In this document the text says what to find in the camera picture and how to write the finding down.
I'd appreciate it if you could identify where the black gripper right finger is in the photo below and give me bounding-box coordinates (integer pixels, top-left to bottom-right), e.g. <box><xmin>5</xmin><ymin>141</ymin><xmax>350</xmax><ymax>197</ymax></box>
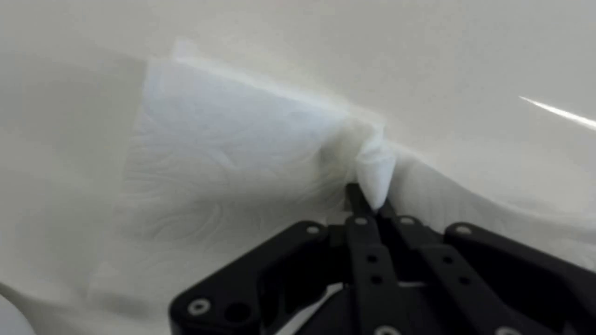
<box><xmin>376</xmin><ymin>197</ymin><xmax>596</xmax><ymax>335</ymax></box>

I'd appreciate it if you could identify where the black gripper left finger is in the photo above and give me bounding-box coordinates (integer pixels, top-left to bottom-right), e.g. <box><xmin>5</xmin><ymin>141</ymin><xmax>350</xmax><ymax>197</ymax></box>
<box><xmin>167</xmin><ymin>182</ymin><xmax>400</xmax><ymax>335</ymax></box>

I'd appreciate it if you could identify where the white paper towel sheet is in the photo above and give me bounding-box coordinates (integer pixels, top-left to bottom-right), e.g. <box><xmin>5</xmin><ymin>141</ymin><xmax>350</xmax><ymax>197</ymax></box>
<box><xmin>85</xmin><ymin>39</ymin><xmax>596</xmax><ymax>335</ymax></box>

